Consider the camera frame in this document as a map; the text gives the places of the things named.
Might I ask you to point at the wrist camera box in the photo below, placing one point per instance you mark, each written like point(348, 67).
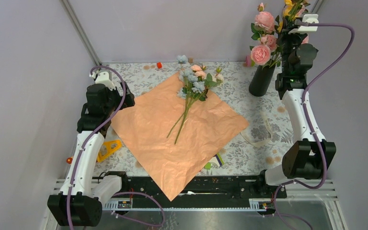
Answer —
point(306, 24)
point(104, 78)

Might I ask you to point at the colourful flower bouquet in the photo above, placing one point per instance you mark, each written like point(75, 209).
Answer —
point(196, 84)

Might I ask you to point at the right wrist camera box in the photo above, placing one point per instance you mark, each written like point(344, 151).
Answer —
point(306, 24)

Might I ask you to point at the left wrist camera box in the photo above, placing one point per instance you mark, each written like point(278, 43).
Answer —
point(104, 78)

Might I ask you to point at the green long toy block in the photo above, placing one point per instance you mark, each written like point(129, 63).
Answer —
point(219, 160)

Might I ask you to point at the white purple toy block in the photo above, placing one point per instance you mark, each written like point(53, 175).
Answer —
point(214, 161)

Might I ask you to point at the pink rose stems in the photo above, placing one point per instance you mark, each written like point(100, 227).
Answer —
point(265, 30)

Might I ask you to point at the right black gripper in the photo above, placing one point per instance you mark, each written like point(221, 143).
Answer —
point(284, 36)

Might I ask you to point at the pink rose stem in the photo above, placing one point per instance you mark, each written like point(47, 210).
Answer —
point(304, 39)

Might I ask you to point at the floral patterned table mat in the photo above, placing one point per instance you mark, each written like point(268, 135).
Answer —
point(240, 157)

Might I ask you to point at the pink yellow green toy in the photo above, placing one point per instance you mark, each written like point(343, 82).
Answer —
point(248, 62)

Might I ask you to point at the small green toy cube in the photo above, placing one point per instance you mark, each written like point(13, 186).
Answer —
point(207, 166)

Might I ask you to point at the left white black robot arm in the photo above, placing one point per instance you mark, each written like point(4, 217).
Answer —
point(78, 203)

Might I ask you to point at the yellow rose stem bunch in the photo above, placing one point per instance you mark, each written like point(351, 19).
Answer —
point(292, 9)

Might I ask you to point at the black vase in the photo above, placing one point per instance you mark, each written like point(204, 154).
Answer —
point(261, 81)

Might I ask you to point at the red yellow toy truck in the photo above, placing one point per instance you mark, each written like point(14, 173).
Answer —
point(107, 149)

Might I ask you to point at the peach wrapping paper sheet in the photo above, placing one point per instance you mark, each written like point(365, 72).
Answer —
point(172, 152)

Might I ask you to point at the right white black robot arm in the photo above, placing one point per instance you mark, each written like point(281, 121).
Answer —
point(311, 154)

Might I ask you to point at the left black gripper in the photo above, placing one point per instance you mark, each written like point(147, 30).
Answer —
point(128, 99)

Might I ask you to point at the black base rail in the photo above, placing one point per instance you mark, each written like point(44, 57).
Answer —
point(201, 193)

